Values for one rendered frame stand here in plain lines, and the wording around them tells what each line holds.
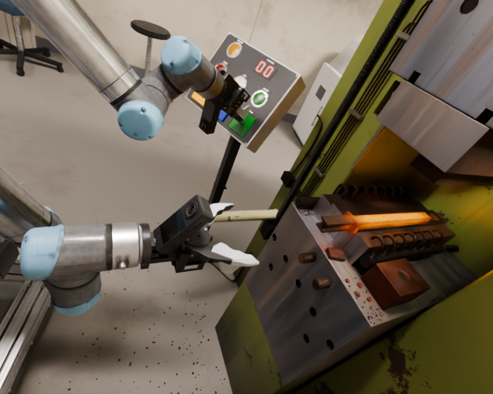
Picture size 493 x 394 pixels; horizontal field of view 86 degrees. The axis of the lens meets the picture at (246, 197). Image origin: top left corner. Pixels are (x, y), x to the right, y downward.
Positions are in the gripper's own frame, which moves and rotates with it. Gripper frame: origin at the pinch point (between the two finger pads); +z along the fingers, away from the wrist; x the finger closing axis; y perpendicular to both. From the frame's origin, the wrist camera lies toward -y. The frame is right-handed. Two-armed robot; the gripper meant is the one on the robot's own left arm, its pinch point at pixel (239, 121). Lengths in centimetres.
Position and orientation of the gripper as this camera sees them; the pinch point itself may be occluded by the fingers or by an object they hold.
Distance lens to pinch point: 90.0
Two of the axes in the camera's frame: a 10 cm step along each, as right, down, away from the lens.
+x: -6.8, -6.3, 3.7
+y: 6.1, -7.7, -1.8
